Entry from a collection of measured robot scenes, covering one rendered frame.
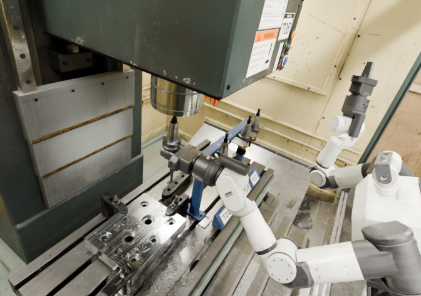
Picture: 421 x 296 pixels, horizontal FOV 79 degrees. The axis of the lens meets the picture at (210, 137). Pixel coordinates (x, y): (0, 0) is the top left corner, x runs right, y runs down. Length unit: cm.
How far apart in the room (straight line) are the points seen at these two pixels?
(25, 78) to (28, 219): 59
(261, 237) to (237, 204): 12
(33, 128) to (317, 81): 140
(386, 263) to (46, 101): 109
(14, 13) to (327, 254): 106
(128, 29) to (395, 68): 131
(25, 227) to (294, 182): 144
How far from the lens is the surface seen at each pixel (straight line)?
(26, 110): 102
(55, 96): 105
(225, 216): 118
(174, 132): 82
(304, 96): 168
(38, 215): 132
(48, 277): 109
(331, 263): 78
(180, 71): 59
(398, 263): 78
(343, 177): 122
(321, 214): 184
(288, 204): 169
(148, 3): 63
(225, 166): 78
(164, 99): 71
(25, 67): 99
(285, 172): 179
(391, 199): 94
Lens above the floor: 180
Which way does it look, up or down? 31 degrees down
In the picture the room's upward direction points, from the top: 10 degrees clockwise
